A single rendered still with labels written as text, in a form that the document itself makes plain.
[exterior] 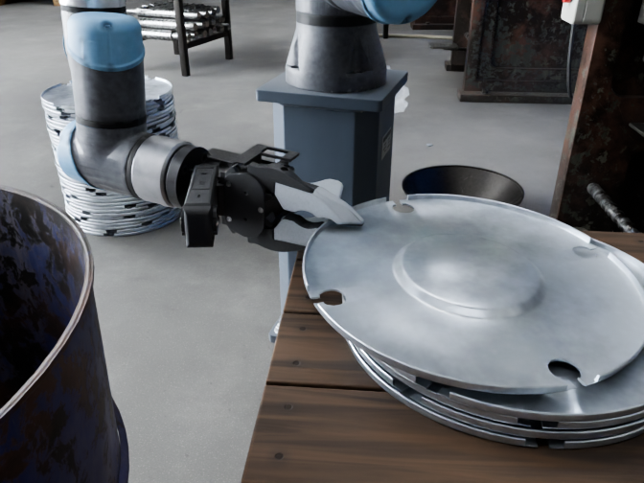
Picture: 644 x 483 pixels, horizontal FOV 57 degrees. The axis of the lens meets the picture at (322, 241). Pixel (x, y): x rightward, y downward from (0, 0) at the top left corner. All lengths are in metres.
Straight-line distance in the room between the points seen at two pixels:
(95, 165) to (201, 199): 0.18
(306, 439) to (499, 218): 0.32
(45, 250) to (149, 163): 0.19
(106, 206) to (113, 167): 0.79
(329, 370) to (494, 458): 0.14
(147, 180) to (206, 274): 0.65
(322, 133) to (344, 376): 0.47
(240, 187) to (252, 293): 0.63
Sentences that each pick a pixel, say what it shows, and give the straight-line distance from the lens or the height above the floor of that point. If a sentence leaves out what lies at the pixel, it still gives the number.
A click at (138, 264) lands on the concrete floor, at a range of 1.36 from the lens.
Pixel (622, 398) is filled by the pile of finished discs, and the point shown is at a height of 0.38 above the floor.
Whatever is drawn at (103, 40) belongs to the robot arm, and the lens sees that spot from 0.67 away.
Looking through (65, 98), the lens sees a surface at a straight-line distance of 1.50.
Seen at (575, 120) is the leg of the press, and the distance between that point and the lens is 1.31.
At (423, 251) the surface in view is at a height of 0.40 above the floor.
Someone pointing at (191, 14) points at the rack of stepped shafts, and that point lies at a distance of 3.00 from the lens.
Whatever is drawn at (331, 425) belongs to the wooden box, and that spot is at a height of 0.35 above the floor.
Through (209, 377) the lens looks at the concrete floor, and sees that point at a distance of 1.03.
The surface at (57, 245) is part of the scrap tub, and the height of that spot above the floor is 0.45.
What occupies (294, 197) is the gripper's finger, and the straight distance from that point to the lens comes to 0.58.
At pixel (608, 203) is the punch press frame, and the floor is 0.18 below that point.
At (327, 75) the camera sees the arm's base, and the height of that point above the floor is 0.47.
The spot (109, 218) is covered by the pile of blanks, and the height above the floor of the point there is 0.05.
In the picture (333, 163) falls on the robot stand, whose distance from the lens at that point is 0.88.
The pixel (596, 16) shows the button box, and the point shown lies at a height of 0.51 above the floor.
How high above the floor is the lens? 0.67
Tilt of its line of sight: 29 degrees down
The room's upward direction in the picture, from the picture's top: straight up
